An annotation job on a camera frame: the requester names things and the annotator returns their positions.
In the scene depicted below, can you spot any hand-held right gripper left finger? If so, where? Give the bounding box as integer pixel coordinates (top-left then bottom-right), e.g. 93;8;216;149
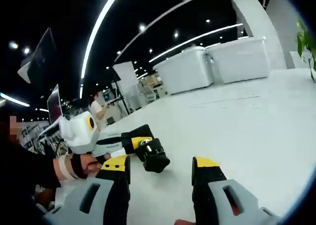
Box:
43;154;131;225

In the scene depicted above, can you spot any potted green plant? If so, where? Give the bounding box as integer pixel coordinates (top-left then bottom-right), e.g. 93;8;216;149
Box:
296;19;316;82

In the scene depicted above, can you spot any red-screen monitor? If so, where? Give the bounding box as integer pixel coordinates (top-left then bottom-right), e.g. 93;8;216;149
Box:
46;83;63;125

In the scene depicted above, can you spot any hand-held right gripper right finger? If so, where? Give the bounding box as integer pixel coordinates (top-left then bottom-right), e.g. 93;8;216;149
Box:
191;156;281;225

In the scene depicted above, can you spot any white ceiling-hung box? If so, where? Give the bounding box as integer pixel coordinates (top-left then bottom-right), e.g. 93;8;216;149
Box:
17;61;32;84

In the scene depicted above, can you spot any person's left hand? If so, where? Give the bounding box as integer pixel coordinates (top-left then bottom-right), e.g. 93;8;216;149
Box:
71;153;111;180

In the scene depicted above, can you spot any large dark hanging screen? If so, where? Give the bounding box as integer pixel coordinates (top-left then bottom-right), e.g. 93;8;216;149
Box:
17;27;58;84

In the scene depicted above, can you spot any white wristband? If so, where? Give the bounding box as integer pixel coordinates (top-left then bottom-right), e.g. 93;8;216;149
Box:
57;155;75;182

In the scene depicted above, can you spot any black fixed fixture clamp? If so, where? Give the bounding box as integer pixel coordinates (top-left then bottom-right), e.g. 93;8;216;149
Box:
134;137;171;174

